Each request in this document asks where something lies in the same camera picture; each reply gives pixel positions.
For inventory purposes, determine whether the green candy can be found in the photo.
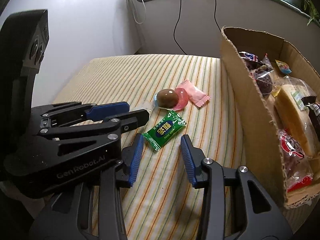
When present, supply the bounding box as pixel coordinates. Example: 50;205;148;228
143;111;187;151

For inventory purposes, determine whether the red clear bag dark snack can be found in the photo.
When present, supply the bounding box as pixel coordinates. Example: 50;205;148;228
246;54;319;192

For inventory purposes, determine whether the pink candy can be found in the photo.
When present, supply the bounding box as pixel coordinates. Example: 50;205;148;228
177;80;210;108

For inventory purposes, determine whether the sandwich bread pack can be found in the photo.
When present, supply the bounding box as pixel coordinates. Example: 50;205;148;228
273;76;319;158

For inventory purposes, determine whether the Snickers bar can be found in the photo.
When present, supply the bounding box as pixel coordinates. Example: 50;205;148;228
239;51;259;69
302;96;319;133

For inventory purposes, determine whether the yellow jelly cup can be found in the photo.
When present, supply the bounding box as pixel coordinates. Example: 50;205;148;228
275;60;292;75

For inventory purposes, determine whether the brown chocolate egg candy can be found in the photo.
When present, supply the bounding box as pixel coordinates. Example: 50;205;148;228
154;89;179;108

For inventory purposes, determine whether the striped yellow table cloth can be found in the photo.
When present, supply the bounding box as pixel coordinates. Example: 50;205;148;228
53;53;308;240

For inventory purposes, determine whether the open cardboard box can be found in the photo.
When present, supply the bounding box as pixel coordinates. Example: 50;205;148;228
220;27;319;209

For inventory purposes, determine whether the white cable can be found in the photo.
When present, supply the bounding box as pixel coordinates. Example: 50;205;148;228
120;0;147;25

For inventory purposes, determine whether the black cable right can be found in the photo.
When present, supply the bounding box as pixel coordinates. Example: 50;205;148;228
212;0;222;33

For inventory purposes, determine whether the black cable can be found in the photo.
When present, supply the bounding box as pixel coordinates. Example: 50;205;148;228
173;0;189;55
212;0;222;33

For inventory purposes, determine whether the black cable left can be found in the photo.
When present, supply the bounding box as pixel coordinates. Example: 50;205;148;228
173;0;189;55

